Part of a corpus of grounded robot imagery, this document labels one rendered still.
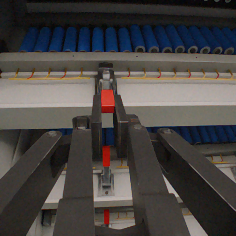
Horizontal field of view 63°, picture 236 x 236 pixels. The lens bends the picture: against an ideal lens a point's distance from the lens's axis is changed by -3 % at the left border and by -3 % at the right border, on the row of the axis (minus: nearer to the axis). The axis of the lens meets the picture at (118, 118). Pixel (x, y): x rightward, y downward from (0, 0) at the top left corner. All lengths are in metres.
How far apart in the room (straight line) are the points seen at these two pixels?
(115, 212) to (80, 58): 0.41
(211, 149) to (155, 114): 0.21
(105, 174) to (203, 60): 0.23
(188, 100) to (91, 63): 0.13
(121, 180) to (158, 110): 0.18
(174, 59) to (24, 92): 0.20
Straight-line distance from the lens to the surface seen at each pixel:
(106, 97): 0.18
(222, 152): 0.45
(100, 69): 0.24
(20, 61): 0.28
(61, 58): 0.27
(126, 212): 0.55
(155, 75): 0.27
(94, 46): 0.29
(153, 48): 0.31
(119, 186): 0.38
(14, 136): 0.38
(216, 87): 0.30
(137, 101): 0.24
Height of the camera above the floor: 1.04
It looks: 34 degrees down
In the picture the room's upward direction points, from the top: 2 degrees clockwise
